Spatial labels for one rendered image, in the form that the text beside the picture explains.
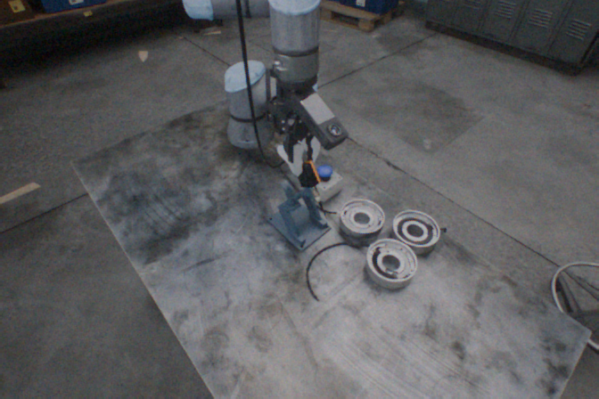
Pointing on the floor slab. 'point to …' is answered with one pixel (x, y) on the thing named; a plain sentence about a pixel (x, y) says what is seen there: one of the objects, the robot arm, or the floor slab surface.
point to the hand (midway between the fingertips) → (306, 168)
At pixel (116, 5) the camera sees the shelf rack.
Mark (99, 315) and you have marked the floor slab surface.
